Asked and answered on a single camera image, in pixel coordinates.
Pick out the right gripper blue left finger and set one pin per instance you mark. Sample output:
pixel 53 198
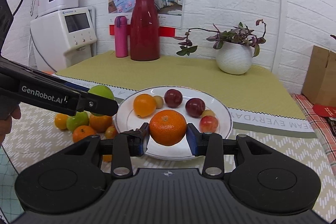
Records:
pixel 137 140

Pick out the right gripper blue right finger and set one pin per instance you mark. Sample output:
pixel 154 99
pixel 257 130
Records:
pixel 197 141

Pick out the small brown longan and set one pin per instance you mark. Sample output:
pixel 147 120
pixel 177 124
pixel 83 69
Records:
pixel 208 112
pixel 159 102

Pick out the red orange tangerine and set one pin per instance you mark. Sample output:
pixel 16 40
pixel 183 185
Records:
pixel 167 127

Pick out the large orange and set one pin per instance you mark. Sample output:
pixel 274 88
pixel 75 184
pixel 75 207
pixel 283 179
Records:
pixel 100 123
pixel 144 105

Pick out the dark red plum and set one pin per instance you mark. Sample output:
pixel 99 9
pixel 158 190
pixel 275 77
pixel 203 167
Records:
pixel 173 98
pixel 195 107

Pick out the small orange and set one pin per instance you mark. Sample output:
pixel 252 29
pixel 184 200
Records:
pixel 107 158
pixel 60 121

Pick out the green mango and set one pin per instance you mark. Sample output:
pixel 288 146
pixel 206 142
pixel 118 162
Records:
pixel 103 91
pixel 80 119

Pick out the person's left hand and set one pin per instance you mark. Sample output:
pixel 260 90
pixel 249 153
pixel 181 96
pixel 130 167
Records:
pixel 6 125

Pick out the red yellow apple centre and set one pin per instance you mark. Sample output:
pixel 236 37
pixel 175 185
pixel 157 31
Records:
pixel 110 132

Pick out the white oval plate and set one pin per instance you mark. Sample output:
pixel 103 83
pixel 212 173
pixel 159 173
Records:
pixel 126 120

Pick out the large orange front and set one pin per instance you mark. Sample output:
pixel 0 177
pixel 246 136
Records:
pixel 100 123

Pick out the tangerine with stem centre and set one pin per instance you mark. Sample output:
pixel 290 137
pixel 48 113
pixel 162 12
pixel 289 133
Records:
pixel 82 132

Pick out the green mango front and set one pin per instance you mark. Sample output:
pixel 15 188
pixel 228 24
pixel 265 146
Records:
pixel 80 119

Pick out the white water dispenser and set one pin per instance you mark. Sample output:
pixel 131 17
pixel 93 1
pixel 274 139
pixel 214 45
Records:
pixel 63 38

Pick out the white ribbed plant pot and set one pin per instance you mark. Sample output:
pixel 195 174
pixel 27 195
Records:
pixel 234 59

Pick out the red thermos jug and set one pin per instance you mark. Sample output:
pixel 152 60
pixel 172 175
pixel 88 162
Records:
pixel 144 31

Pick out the purple green trailing plant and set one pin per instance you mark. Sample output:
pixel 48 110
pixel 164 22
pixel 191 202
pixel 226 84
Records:
pixel 240 34

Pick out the pink thermos bottle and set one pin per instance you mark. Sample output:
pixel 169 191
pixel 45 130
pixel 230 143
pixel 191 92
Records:
pixel 120 36

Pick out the checked red cloth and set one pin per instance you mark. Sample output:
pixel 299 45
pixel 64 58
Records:
pixel 320 126

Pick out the brown cardboard box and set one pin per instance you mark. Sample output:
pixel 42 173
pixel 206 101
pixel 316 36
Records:
pixel 319 86

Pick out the red envelope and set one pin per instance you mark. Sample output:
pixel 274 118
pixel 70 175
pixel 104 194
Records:
pixel 325 111

